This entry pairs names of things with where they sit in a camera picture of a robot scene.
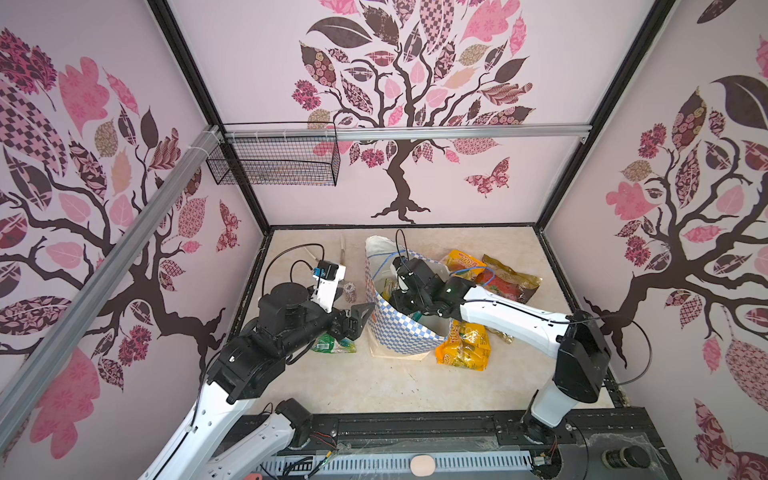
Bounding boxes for green snack bag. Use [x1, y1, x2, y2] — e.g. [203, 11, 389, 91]
[312, 333, 357, 354]

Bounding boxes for blue checkered paper bag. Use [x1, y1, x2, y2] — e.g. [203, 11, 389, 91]
[365, 236, 451, 358]

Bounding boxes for yellow orange snack bag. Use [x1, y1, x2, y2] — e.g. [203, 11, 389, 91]
[441, 249, 486, 281]

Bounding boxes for yellow chips bag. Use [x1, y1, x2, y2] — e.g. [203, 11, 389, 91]
[435, 320, 492, 371]

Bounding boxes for gold candy bag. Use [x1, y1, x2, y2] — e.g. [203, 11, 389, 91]
[475, 255, 542, 304]

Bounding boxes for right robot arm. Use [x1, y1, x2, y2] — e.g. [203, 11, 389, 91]
[392, 255, 611, 445]

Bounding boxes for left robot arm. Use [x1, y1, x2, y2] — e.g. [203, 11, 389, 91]
[142, 282, 375, 479]

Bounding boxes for metal tongs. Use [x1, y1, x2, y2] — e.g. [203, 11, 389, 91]
[303, 233, 357, 306]

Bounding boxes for black round knob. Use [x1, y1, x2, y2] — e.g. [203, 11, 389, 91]
[601, 445, 651, 470]

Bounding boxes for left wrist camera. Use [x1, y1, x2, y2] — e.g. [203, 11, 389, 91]
[311, 260, 346, 313]

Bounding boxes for grey cable duct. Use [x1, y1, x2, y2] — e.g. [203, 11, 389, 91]
[258, 451, 533, 479]

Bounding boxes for black wire basket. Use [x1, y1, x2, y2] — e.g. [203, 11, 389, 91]
[207, 120, 341, 187]

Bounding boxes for aluminium rail back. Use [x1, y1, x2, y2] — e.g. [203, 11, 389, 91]
[225, 123, 592, 141]

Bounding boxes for aluminium rail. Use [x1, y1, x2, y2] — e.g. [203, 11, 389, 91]
[1, 125, 221, 448]
[225, 123, 592, 141]

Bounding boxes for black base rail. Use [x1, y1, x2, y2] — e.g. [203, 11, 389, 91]
[161, 407, 682, 480]

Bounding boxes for aluminium rail left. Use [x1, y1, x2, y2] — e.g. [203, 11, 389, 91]
[1, 125, 221, 448]

